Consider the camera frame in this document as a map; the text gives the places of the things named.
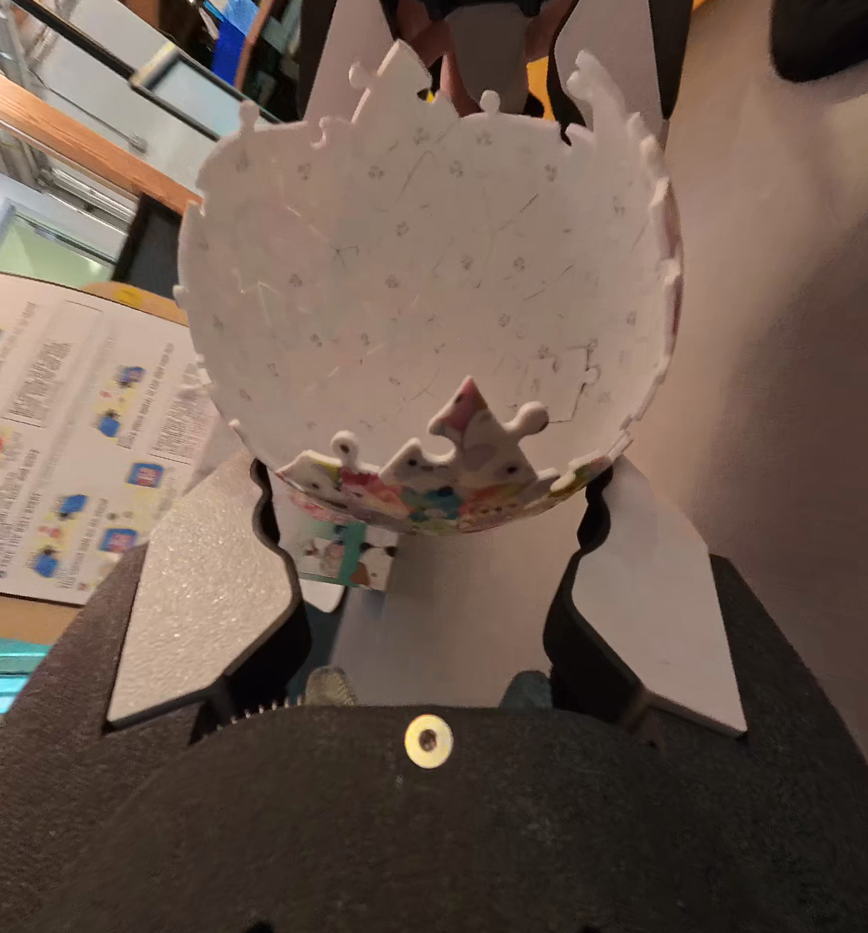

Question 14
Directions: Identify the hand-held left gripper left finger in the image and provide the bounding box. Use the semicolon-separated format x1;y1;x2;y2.
106;455;311;730

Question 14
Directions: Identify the partly built puzzle ball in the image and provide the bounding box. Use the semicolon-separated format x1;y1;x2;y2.
173;40;686;538

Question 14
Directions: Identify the black framed printed sheet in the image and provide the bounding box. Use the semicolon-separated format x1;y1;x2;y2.
0;270;220;606

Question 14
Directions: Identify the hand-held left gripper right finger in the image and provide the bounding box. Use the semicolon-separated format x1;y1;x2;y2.
543;458;748;736

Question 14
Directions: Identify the person's right hand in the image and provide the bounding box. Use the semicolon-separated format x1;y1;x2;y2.
403;0;579;116

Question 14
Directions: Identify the black cushioned pad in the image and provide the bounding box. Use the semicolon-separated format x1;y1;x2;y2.
769;0;868;83

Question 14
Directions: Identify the wooden ceiling beam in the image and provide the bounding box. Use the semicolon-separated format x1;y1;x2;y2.
0;54;203;217

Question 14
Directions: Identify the large window with blinds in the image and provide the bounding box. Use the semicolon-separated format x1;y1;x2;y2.
0;633;50;759

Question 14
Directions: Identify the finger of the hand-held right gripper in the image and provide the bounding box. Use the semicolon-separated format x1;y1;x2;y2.
303;0;406;125
546;0;671;143

